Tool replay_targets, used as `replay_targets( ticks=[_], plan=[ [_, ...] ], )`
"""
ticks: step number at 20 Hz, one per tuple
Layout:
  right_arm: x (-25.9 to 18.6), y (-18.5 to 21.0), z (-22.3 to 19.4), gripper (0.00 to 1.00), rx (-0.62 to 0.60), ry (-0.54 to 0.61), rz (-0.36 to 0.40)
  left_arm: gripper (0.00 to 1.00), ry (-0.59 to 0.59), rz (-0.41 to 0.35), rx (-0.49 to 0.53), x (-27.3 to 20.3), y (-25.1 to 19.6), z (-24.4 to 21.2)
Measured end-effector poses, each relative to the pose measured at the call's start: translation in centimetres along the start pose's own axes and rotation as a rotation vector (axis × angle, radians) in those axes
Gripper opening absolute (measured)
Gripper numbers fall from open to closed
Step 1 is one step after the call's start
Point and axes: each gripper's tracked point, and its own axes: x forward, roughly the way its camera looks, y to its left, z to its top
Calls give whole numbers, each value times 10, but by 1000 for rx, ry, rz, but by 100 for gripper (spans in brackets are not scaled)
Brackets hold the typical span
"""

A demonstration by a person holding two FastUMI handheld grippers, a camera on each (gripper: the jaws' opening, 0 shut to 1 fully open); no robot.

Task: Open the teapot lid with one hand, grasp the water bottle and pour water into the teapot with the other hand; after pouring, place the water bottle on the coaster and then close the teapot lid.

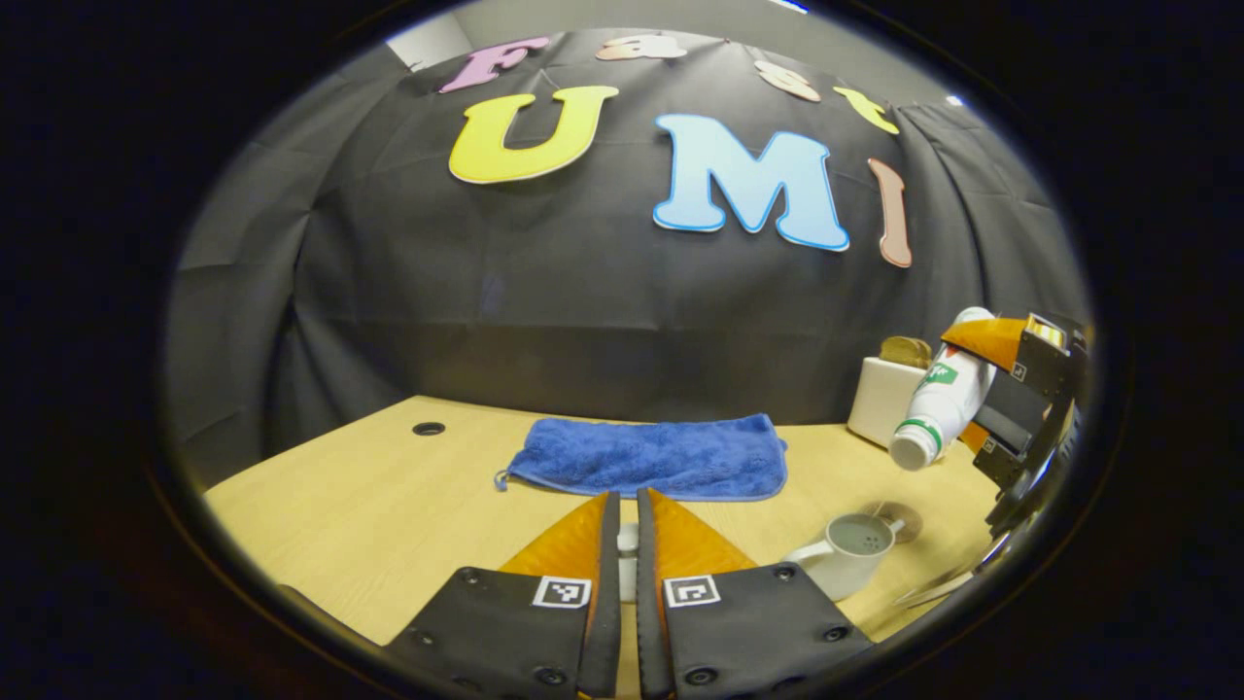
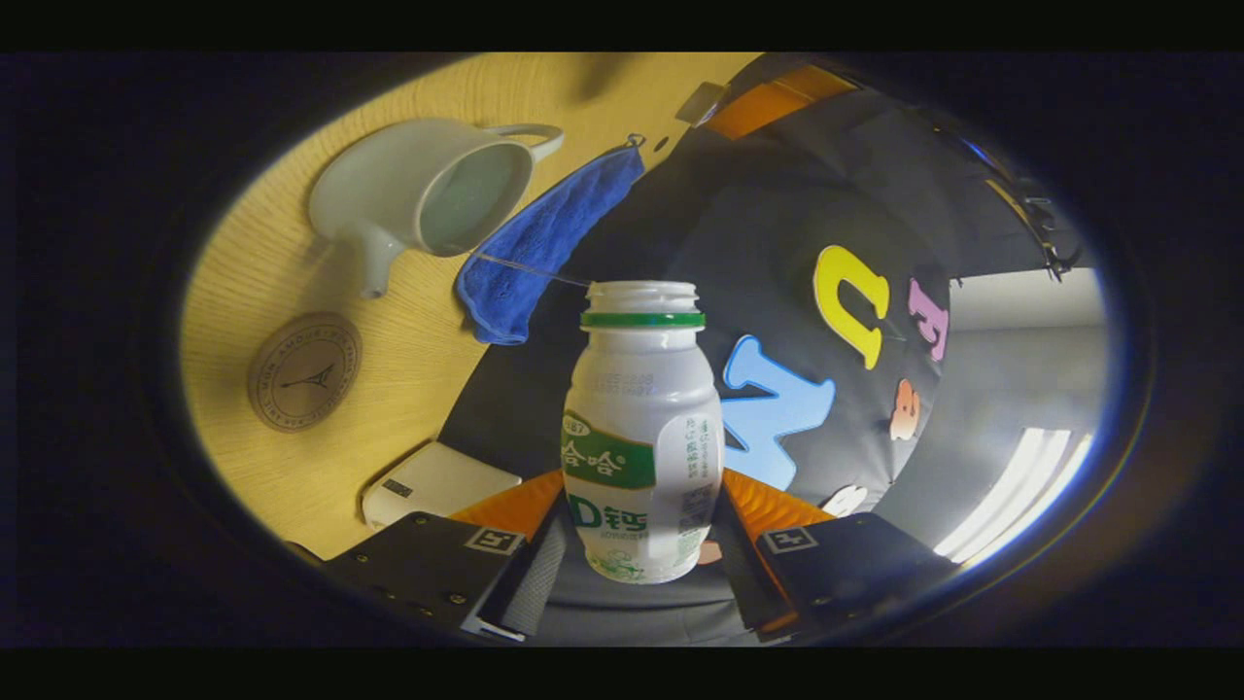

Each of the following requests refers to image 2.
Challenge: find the white toaster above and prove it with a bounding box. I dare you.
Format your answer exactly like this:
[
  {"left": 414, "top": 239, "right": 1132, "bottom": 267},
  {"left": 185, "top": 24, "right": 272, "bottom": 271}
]
[{"left": 361, "top": 441, "right": 524, "bottom": 529}]

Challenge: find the blue towel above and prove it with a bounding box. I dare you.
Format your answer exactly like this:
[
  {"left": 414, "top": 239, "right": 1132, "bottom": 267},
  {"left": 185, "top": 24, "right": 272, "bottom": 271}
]
[{"left": 454, "top": 135, "right": 648, "bottom": 347}]

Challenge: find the round brown coaster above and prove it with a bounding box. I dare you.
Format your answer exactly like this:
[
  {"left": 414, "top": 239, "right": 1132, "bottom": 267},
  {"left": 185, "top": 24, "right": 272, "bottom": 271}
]
[{"left": 246, "top": 311, "right": 363, "bottom": 435}]

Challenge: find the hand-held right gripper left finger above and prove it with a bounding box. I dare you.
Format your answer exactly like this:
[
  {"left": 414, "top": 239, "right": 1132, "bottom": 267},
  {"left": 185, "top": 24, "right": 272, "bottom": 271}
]
[{"left": 324, "top": 469, "right": 570, "bottom": 644}]

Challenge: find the white teacup with spout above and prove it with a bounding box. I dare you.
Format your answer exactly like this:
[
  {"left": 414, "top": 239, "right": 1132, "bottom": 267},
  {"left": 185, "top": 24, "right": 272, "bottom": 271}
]
[{"left": 308, "top": 118, "right": 566, "bottom": 301}]

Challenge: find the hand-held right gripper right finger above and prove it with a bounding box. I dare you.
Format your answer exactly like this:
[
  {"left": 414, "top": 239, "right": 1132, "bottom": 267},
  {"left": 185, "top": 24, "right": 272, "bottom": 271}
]
[{"left": 714, "top": 467, "right": 960, "bottom": 640}]

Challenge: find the white water bottle green label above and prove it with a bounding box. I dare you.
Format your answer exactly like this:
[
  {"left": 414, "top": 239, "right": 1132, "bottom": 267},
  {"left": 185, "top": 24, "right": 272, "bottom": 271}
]
[{"left": 561, "top": 280, "right": 726, "bottom": 585}]

